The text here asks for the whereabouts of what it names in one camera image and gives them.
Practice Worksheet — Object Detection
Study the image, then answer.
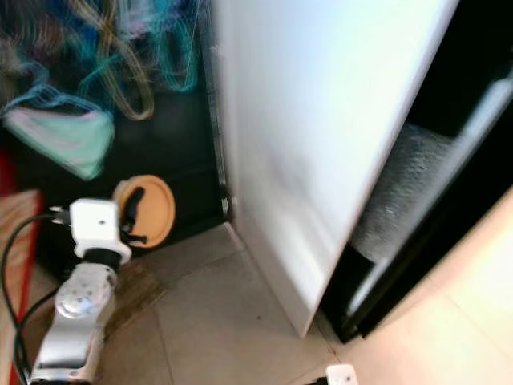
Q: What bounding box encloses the white fridge door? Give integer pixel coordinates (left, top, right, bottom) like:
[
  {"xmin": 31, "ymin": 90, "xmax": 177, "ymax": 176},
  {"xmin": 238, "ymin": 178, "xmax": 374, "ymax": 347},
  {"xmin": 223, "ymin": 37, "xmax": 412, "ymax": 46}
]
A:
[{"xmin": 211, "ymin": 0, "xmax": 462, "ymax": 339}]

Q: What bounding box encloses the black fridge body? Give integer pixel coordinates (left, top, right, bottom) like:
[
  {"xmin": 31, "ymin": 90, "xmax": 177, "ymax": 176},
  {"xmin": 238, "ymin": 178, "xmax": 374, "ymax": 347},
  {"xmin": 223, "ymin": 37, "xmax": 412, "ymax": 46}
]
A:
[{"xmin": 321, "ymin": 0, "xmax": 513, "ymax": 344}]

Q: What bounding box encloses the round orange wooden plate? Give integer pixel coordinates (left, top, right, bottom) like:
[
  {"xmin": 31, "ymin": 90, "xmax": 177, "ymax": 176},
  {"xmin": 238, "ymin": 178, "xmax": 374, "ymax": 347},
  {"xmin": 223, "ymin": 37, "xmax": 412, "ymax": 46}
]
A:
[{"xmin": 114, "ymin": 174, "xmax": 176, "ymax": 249}]

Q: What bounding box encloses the mint green cloth bag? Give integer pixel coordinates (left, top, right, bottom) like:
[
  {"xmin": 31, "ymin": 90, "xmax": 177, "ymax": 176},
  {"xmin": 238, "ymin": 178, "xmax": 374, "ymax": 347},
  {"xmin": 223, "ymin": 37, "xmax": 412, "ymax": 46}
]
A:
[{"xmin": 3, "ymin": 106, "xmax": 116, "ymax": 181}]

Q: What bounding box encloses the red object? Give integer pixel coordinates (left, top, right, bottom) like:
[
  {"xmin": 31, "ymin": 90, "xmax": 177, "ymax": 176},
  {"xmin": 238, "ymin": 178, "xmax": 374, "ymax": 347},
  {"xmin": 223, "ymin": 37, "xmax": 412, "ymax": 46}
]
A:
[{"xmin": 0, "ymin": 147, "xmax": 18, "ymax": 198}]

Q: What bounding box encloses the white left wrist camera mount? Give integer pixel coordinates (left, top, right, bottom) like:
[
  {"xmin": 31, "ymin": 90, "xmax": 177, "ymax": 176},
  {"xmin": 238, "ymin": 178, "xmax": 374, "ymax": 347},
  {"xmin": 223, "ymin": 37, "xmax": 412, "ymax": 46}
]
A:
[{"xmin": 69, "ymin": 198, "xmax": 132, "ymax": 266}]

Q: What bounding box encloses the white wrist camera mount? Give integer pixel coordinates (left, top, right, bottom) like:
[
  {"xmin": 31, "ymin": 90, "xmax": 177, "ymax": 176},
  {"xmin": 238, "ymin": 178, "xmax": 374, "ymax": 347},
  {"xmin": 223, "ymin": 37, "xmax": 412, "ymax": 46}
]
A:
[
  {"xmin": 69, "ymin": 198, "xmax": 132, "ymax": 266},
  {"xmin": 325, "ymin": 364, "xmax": 360, "ymax": 385}
]

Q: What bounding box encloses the tangle of coloured cords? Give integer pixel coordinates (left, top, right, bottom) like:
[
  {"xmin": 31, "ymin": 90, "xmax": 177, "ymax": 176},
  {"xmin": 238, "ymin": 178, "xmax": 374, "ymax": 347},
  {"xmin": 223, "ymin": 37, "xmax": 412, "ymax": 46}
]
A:
[{"xmin": 0, "ymin": 0, "xmax": 203, "ymax": 123}]

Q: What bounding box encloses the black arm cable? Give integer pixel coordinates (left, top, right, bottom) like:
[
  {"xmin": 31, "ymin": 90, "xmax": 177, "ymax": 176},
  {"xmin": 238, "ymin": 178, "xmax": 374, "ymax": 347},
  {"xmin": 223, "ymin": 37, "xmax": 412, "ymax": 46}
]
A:
[{"xmin": 1, "ymin": 209, "xmax": 73, "ymax": 385}]

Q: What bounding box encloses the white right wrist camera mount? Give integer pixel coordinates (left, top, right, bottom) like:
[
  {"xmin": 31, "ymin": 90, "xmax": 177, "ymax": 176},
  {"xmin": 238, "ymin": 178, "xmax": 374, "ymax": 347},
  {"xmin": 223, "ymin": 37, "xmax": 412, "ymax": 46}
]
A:
[{"xmin": 325, "ymin": 364, "xmax": 360, "ymax": 385}]

